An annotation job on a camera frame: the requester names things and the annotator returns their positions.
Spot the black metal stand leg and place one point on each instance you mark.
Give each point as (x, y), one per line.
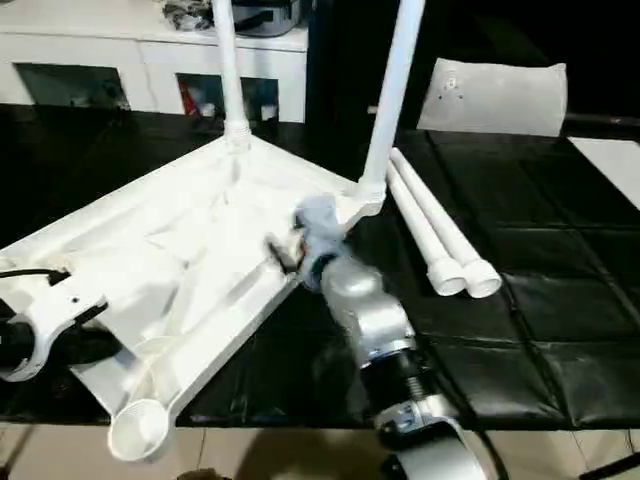
(615, 467)

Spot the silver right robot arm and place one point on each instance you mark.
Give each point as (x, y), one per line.
(370, 310)

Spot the white bag with round fitting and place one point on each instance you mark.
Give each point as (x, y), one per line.
(500, 100)

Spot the white flat board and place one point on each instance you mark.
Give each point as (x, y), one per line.
(612, 160)

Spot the white plastic table leg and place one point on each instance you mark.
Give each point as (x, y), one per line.
(230, 75)
(395, 100)
(450, 230)
(425, 240)

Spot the black table mat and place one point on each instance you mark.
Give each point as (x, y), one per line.
(550, 275)

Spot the red packet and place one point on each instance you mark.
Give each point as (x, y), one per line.
(187, 99)

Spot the black box with gold label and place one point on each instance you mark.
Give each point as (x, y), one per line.
(340, 65)

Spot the white plastic table top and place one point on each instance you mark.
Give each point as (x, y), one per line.
(175, 240)

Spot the white glass-door cabinet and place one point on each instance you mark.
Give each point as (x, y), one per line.
(75, 55)

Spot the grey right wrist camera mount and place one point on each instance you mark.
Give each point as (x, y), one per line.
(320, 225)

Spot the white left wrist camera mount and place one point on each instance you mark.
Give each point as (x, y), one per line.
(55, 310)

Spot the black tangled items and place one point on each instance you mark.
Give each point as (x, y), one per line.
(187, 12)

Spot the dark robot left foot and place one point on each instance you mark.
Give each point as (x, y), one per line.
(200, 475)

